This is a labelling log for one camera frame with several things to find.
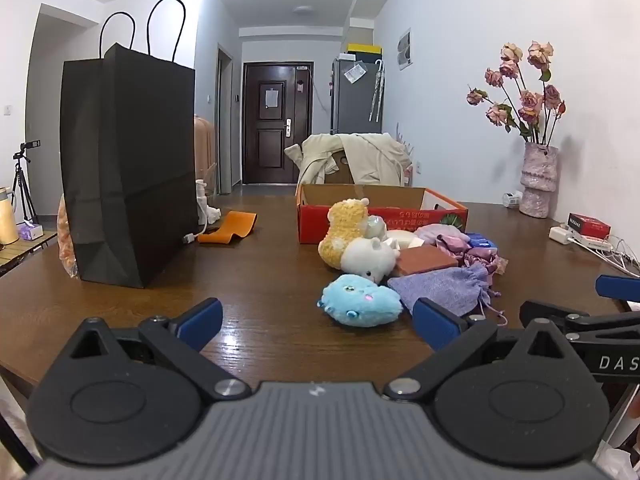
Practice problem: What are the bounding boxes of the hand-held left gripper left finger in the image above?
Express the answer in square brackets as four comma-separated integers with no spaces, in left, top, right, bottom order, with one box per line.
[65,297,252,403]

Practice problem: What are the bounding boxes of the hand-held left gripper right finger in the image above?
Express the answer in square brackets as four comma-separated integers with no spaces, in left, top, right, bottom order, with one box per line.
[382,297,583,403]

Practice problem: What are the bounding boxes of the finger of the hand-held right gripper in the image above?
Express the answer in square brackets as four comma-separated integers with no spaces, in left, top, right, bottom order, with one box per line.
[595,275,640,304]
[519,300,640,334]

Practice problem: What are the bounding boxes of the lilac drawstring pouch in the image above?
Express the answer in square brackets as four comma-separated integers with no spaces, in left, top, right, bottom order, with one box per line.
[387,265,502,318]

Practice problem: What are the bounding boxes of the red-brown sponge pad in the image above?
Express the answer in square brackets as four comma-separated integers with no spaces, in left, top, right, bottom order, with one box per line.
[392,247,460,277]

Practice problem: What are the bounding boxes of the pink satin cloth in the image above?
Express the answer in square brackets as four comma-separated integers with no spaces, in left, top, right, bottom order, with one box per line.
[435,235,508,276]

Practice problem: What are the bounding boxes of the blue plush toy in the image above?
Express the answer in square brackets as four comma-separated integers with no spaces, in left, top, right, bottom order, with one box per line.
[316,274,403,328]

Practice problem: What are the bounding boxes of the lilac fluffy towel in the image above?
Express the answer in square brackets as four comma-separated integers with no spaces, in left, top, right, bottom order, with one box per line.
[415,223,471,247]

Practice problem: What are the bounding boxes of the white plush toy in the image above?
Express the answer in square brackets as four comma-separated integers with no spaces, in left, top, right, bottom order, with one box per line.
[340,236,401,283]

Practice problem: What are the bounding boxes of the blue tissue pack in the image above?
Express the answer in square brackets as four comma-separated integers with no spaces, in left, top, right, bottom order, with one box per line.
[465,232,499,253]

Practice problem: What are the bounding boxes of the yellow alpaca plush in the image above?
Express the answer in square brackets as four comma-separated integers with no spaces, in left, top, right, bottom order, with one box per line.
[318,198,371,268]

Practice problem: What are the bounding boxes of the red cardboard box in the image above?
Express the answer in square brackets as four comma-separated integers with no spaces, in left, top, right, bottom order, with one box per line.
[297,183,470,245]

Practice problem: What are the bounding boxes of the red flat box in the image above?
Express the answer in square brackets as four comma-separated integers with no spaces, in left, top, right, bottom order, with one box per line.
[566,212,612,240]

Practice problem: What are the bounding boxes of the orange cloth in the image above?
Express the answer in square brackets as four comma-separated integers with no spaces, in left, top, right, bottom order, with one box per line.
[197,210,258,246]

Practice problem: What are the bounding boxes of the pink textured vase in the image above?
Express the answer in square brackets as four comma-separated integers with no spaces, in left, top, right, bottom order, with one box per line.
[518,141,559,219]

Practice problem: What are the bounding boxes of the orange snack bag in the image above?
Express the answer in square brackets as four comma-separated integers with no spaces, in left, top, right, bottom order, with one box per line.
[56,192,81,281]

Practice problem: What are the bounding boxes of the pink suitcase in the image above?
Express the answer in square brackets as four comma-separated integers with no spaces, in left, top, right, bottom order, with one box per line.
[194,115,218,173]

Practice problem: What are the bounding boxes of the black paper bag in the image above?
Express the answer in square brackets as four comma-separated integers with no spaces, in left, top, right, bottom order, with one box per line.
[60,0,200,289]

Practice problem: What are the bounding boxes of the wooden chair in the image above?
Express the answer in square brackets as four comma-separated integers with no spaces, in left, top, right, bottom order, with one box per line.
[325,147,357,186]

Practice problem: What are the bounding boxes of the beige coat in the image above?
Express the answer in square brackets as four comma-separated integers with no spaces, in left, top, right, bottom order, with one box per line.
[284,132,413,187]

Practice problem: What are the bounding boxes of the dark brown door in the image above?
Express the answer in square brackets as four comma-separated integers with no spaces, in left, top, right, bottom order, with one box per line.
[242,61,315,186]

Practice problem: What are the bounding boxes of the wooden side table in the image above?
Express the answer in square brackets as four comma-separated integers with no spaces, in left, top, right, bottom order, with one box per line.
[0,227,58,276]

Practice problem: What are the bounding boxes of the dried pink rose bouquet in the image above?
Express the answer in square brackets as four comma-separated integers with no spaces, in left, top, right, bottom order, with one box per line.
[466,40,567,147]

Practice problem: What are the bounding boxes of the yellow kettle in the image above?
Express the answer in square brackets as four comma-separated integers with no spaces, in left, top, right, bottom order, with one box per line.
[0,186,20,246]

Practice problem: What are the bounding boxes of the black tripod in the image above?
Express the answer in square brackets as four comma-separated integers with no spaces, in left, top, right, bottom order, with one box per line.
[11,150,40,226]

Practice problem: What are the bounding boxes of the grey refrigerator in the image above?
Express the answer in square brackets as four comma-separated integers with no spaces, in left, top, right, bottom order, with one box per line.
[331,57,383,136]

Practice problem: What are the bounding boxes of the white umbrella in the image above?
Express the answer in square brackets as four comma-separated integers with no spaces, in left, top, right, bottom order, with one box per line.
[368,58,387,122]

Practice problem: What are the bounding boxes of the white cable bundle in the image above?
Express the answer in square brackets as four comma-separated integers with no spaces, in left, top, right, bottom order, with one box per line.
[572,236,640,277]

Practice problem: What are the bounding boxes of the white charging cable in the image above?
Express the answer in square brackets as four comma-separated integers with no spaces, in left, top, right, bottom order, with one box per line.
[182,200,221,247]

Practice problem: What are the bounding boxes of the grey door frame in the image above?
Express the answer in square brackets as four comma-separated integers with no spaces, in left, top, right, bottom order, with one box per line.
[216,42,235,196]

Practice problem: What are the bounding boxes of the wall poster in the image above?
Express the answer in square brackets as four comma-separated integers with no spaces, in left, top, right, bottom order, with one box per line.
[397,27,413,71]

